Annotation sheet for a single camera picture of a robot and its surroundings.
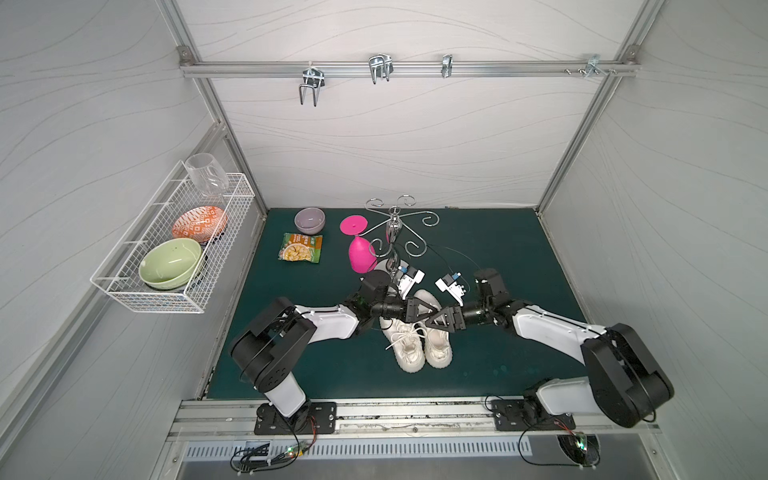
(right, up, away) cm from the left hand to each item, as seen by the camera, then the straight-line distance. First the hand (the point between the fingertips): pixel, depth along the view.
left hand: (437, 315), depth 77 cm
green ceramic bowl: (-59, +15, -14) cm, 63 cm away
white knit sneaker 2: (+1, -9, +7) cm, 12 cm away
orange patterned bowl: (-58, +24, -5) cm, 63 cm away
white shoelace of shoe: (-10, -7, +4) cm, 12 cm away
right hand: (-2, -3, +3) cm, 4 cm away
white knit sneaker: (-8, -9, +4) cm, 13 cm away
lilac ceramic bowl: (-43, +27, +35) cm, 62 cm away
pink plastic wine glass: (-21, +15, +8) cm, 27 cm away
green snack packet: (-46, +17, +30) cm, 57 cm away
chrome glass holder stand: (-10, +23, +3) cm, 25 cm away
